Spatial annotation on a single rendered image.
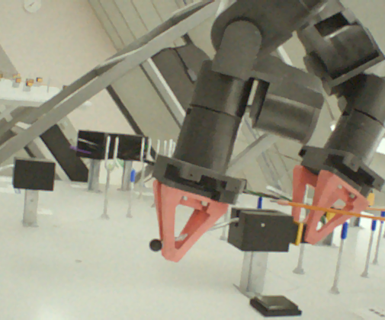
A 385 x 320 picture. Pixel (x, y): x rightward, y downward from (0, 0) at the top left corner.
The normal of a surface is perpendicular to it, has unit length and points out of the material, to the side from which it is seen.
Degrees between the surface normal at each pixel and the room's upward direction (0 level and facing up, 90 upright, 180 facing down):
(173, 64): 90
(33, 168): 90
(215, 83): 116
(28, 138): 90
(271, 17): 132
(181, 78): 90
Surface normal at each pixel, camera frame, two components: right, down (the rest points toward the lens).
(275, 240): 0.29, 0.08
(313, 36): -0.29, -0.38
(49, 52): 0.46, 0.22
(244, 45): -0.17, 0.56
